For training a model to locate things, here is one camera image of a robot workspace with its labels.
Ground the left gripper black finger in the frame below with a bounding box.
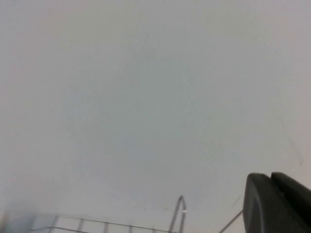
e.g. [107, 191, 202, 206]
[242, 171, 311, 233]

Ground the white black-grid tablecloth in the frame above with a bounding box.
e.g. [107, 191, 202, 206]
[0, 210, 175, 233]

